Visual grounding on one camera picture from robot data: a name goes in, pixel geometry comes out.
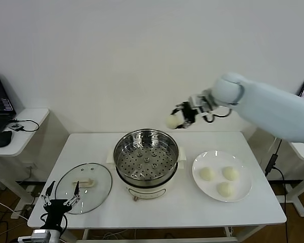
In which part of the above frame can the black cable with adapter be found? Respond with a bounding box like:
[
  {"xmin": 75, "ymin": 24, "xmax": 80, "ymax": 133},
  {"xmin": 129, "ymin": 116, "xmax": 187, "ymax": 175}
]
[{"xmin": 265, "ymin": 138, "xmax": 288, "ymax": 221}]

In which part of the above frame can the black computer mouse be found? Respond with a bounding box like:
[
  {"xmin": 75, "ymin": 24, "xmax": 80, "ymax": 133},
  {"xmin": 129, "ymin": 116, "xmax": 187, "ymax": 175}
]
[{"xmin": 0, "ymin": 130, "xmax": 13, "ymax": 148}]

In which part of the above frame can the white table frame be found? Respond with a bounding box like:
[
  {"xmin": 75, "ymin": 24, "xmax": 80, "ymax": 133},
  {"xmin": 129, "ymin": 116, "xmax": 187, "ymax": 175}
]
[{"xmin": 82, "ymin": 227, "xmax": 238, "ymax": 243}]

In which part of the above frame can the white steamed baozi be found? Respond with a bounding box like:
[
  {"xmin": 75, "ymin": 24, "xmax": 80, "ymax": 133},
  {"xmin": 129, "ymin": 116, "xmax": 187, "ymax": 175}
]
[
  {"xmin": 199, "ymin": 167, "xmax": 216, "ymax": 182},
  {"xmin": 222, "ymin": 166, "xmax": 240, "ymax": 181},
  {"xmin": 166, "ymin": 113, "xmax": 184, "ymax": 129},
  {"xmin": 216, "ymin": 181, "xmax": 236, "ymax": 197}
]

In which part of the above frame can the white round plate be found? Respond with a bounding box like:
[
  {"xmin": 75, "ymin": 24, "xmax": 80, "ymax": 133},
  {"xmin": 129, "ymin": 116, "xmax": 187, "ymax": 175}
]
[{"xmin": 192, "ymin": 150, "xmax": 253, "ymax": 203}]

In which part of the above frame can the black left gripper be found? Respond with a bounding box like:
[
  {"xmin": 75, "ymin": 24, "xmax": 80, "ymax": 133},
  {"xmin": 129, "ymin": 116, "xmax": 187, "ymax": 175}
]
[{"xmin": 41, "ymin": 181, "xmax": 81, "ymax": 229}]

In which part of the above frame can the glass lid with cream handle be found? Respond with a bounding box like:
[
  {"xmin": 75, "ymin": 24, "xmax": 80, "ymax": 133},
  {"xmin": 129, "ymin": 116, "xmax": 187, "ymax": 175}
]
[{"xmin": 55, "ymin": 163, "xmax": 113, "ymax": 215}]

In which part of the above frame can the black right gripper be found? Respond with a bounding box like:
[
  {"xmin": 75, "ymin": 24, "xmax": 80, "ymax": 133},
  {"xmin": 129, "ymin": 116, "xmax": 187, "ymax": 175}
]
[{"xmin": 170, "ymin": 100, "xmax": 201, "ymax": 129}]

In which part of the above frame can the black hub cable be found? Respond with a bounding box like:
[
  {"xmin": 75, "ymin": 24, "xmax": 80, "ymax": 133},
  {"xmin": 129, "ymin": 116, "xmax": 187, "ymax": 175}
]
[{"xmin": 14, "ymin": 118, "xmax": 40, "ymax": 133}]

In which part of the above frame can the perforated steel steamer basket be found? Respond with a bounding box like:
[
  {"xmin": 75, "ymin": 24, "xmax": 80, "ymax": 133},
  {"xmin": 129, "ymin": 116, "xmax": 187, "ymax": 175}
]
[{"xmin": 113, "ymin": 129, "xmax": 180, "ymax": 185}]

